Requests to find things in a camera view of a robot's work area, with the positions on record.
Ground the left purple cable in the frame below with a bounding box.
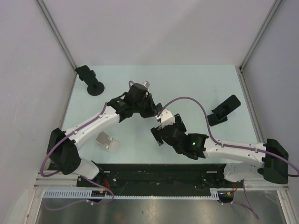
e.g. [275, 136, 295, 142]
[40, 80, 141, 206]

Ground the white slotted cable duct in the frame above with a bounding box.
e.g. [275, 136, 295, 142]
[43, 188, 220, 199]

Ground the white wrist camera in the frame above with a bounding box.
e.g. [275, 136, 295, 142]
[156, 109, 175, 128]
[141, 81, 150, 90]

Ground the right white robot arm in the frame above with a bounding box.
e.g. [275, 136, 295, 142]
[150, 112, 289, 187]

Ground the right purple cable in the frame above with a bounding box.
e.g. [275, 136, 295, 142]
[157, 96, 299, 220]

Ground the white folding phone stand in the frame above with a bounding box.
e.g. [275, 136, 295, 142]
[96, 132, 120, 153]

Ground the purple cable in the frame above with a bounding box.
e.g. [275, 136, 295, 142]
[157, 96, 299, 220]
[40, 80, 141, 206]

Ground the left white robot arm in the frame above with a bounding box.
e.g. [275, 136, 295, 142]
[45, 83, 162, 187]

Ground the black round-base phone stand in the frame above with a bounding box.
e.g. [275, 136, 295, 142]
[83, 77, 105, 96]

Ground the right aluminium corner post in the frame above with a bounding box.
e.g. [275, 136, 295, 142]
[239, 0, 284, 72]

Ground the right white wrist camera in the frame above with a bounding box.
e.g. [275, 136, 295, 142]
[156, 109, 175, 128]

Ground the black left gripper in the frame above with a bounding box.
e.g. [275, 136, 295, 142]
[133, 93, 159, 118]

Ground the left aluminium corner post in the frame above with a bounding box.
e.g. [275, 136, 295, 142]
[35, 0, 77, 70]

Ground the blue smartphone dark screen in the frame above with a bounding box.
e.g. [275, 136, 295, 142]
[212, 95, 241, 120]

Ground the aluminium corner post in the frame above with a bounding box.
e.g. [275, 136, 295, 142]
[35, 0, 77, 70]
[239, 0, 284, 72]

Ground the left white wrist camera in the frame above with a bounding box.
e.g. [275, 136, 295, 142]
[141, 81, 150, 90]

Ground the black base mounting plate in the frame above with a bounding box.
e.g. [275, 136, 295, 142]
[48, 163, 245, 196]

